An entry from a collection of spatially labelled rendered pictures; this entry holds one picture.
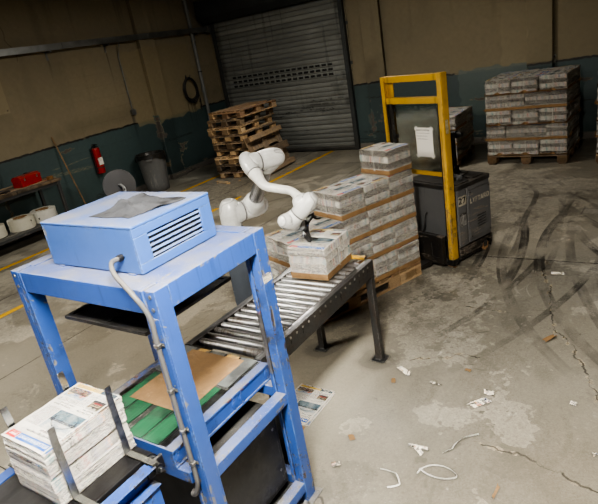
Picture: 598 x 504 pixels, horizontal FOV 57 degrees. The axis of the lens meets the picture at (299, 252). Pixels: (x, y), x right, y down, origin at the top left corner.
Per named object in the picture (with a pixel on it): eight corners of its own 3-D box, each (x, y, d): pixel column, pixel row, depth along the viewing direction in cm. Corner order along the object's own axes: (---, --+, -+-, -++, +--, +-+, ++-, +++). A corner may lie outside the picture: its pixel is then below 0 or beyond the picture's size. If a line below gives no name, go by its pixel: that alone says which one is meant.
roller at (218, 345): (204, 343, 324) (202, 335, 322) (268, 356, 298) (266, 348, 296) (198, 347, 320) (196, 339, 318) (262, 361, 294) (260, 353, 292)
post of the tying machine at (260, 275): (303, 486, 307) (249, 226, 253) (316, 491, 302) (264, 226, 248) (295, 498, 301) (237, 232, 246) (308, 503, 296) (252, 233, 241)
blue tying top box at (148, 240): (130, 228, 282) (119, 191, 275) (218, 233, 249) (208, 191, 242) (53, 263, 248) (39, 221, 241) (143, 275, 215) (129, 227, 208)
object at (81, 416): (95, 428, 254) (78, 380, 245) (138, 444, 238) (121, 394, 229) (20, 485, 226) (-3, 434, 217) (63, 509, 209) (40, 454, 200)
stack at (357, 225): (279, 321, 497) (262, 235, 467) (373, 275, 555) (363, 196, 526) (304, 335, 466) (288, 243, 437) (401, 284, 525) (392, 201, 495)
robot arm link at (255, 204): (235, 208, 438) (259, 200, 448) (244, 224, 433) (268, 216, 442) (253, 146, 374) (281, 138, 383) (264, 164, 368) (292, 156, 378)
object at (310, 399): (301, 383, 399) (301, 382, 399) (335, 391, 383) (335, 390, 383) (272, 414, 371) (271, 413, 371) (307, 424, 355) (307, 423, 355)
